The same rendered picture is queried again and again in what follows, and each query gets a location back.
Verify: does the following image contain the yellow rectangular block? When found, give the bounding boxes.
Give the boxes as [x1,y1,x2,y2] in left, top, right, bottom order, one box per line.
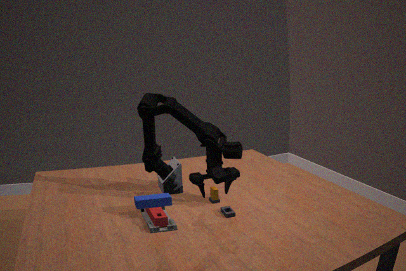
[211,187,218,200]

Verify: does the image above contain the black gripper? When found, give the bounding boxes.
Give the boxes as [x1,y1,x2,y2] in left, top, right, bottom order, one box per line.
[189,158,240,198]

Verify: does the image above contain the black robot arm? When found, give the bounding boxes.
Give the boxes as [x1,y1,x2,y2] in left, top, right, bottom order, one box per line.
[137,93,242,184]

